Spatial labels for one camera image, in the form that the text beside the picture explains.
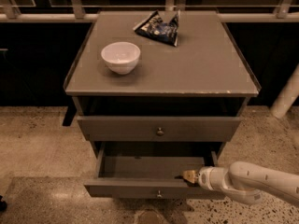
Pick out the metal window railing frame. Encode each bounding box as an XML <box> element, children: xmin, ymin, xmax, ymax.
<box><xmin>0</xmin><ymin>0</ymin><xmax>299</xmax><ymax>22</ymax></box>

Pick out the grey top drawer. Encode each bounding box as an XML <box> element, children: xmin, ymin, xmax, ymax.
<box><xmin>78</xmin><ymin>116</ymin><xmax>241</xmax><ymax>142</ymax></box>

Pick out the blue crumpled chip bag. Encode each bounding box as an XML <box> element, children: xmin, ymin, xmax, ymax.
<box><xmin>133</xmin><ymin>11</ymin><xmax>180</xmax><ymax>47</ymax></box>

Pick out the grey drawer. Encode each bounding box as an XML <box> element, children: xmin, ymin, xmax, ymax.
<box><xmin>78</xmin><ymin>116</ymin><xmax>241</xmax><ymax>142</ymax></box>
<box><xmin>84</xmin><ymin>150</ymin><xmax>224</xmax><ymax>200</ymax></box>

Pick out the white cylindrical post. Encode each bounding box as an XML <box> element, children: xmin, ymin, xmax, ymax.
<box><xmin>270</xmin><ymin>64</ymin><xmax>299</xmax><ymax>119</ymax></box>

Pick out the white ceramic bowl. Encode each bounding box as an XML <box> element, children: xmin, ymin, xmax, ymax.
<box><xmin>101</xmin><ymin>42</ymin><xmax>141</xmax><ymax>75</ymax></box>

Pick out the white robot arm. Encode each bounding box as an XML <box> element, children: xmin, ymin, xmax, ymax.
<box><xmin>182</xmin><ymin>161</ymin><xmax>299</xmax><ymax>207</ymax></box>

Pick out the grey drawer cabinet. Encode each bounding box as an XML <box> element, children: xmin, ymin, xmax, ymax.
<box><xmin>65</xmin><ymin>11</ymin><xmax>260</xmax><ymax>153</ymax></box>

